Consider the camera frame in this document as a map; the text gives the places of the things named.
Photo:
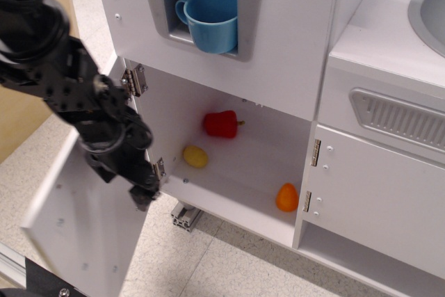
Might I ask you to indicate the white low fridge door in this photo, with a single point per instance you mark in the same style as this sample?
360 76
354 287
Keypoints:
85 229

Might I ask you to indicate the lower silver fridge hinge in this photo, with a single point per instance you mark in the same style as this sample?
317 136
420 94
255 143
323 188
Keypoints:
159 169

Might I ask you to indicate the light plywood panel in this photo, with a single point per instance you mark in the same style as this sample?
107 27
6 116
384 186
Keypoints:
22 114

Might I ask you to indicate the aluminium extrusion foot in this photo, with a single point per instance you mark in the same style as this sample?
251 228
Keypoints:
185 216

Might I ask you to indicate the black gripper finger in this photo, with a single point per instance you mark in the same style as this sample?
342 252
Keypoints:
105 174
143 197

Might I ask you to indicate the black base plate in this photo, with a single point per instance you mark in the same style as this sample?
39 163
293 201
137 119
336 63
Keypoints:
41 282

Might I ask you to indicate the upper brass oven hinge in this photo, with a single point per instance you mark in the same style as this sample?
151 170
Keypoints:
315 153

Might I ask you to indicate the aluminium rail bottom left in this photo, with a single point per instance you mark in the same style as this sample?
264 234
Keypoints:
13 267

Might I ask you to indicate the white toy oven cabinet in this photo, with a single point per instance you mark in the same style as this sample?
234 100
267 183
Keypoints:
377 202

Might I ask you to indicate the yellow toy potato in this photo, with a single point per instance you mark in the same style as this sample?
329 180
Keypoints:
195 156

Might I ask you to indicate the lower brass oven hinge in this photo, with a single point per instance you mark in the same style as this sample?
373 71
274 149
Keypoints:
307 201

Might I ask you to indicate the grey vent panel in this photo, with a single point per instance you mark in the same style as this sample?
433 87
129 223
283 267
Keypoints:
398 118

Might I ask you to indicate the red toy bell pepper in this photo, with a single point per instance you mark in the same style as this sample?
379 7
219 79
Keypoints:
224 124

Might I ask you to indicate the grey sink basin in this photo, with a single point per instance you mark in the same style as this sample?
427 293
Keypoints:
427 20

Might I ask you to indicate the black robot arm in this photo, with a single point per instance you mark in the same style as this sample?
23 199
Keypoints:
39 57

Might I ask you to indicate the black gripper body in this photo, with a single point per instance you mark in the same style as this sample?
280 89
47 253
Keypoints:
126 157

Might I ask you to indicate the blue plastic cup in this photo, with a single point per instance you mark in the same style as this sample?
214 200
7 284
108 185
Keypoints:
212 24

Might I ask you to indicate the orange toy fruit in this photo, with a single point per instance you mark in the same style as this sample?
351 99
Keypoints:
287 198

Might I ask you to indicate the white toy fridge cabinet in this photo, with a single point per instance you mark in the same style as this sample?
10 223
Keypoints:
275 93

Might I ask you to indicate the silver fridge hinge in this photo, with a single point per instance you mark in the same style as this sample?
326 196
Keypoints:
159 169
133 81

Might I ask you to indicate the brass oven hinge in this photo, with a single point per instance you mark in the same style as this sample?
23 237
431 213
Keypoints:
315 153
307 201

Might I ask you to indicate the upper silver fridge hinge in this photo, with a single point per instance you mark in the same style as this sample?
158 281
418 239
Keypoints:
133 81

